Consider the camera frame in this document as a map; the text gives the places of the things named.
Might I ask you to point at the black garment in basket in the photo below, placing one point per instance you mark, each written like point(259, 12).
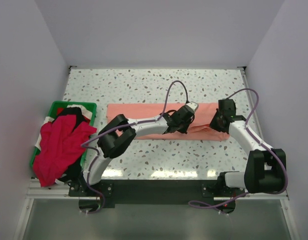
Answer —
point(74, 169)

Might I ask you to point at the aluminium frame rail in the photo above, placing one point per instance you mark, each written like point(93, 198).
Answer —
point(136, 190)

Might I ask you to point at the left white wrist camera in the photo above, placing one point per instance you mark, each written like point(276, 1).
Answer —
point(193, 106)

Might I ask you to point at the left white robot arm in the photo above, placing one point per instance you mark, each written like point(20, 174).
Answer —
point(114, 139)

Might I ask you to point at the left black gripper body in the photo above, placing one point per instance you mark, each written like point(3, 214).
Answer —
point(183, 127)

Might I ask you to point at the red t shirt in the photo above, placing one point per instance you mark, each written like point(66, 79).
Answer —
point(60, 147)

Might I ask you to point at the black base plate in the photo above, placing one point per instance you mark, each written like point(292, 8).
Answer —
point(101, 201)

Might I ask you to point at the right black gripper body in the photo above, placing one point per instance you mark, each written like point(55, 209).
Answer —
point(214, 122)

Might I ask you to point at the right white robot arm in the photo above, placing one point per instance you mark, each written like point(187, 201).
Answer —
point(265, 171)

